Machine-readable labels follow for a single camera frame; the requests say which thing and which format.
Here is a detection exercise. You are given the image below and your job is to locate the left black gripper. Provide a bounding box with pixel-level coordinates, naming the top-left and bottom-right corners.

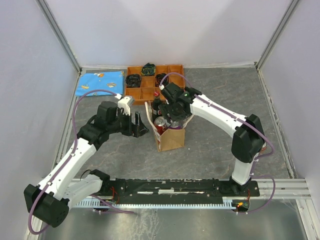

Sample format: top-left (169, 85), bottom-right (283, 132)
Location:
top-left (107, 109), bottom-right (149, 138)

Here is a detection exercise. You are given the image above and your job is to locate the purple Fanta can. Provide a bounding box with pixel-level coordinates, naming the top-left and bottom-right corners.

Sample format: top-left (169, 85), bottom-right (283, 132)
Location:
top-left (167, 121), bottom-right (183, 130)

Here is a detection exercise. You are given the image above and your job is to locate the glass cola bottle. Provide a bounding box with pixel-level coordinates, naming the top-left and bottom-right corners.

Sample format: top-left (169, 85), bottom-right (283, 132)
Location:
top-left (151, 91), bottom-right (163, 123)

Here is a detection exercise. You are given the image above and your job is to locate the burlap canvas watermelon bag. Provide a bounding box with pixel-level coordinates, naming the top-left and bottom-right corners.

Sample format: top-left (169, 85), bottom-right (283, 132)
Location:
top-left (144, 101), bottom-right (194, 152)

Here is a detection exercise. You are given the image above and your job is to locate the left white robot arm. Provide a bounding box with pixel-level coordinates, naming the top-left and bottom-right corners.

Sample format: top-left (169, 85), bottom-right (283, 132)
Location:
top-left (23, 99), bottom-right (149, 228)

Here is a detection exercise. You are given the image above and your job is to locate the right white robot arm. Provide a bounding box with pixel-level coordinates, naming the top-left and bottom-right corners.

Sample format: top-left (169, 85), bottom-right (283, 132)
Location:
top-left (159, 82), bottom-right (265, 196)

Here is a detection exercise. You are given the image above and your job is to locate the wooden compartment tray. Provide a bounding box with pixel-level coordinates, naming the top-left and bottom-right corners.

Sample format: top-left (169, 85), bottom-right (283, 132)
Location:
top-left (124, 64), bottom-right (184, 105)

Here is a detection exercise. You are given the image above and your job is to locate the rolled dark belt centre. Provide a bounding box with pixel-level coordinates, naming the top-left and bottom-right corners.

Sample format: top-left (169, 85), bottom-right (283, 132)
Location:
top-left (155, 73), bottom-right (169, 87)

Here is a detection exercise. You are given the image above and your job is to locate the rolled dark belt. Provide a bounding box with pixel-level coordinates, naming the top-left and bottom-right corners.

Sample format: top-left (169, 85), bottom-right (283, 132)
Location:
top-left (141, 62), bottom-right (156, 77)
top-left (155, 73), bottom-right (169, 87)
top-left (125, 74), bottom-right (142, 88)

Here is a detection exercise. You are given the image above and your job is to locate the rolled dark belt left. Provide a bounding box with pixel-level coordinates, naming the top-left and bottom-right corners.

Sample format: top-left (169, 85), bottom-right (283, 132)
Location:
top-left (125, 74), bottom-right (142, 88)

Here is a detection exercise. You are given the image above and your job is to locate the rolled dark belt top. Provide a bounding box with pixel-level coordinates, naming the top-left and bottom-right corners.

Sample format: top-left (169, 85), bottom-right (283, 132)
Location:
top-left (141, 62), bottom-right (156, 77)

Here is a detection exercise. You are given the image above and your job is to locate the blue patterned cloth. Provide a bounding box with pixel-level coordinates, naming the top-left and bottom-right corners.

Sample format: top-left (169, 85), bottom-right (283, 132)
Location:
top-left (75, 71), bottom-right (125, 97)

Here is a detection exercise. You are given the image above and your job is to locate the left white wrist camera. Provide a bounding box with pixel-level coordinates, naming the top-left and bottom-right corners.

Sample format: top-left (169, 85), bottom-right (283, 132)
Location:
top-left (115, 94), bottom-right (135, 116)

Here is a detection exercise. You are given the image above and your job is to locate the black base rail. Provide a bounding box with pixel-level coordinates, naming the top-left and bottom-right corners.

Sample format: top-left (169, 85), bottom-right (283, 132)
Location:
top-left (87, 169), bottom-right (260, 204)

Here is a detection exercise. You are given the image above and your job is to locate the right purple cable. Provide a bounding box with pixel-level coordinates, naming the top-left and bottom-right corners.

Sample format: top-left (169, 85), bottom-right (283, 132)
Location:
top-left (159, 72), bottom-right (277, 215)

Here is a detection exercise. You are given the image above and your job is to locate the purple cable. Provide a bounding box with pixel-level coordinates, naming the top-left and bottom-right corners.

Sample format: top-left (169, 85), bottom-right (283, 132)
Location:
top-left (28, 89), bottom-right (137, 235)
top-left (159, 72), bottom-right (277, 215)

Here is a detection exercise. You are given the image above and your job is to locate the white slotted cable duct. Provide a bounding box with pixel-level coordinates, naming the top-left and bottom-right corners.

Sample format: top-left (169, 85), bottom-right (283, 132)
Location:
top-left (74, 197), bottom-right (245, 210)

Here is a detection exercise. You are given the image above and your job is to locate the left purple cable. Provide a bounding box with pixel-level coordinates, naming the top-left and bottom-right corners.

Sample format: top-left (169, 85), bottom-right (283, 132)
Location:
top-left (28, 89), bottom-right (137, 235)

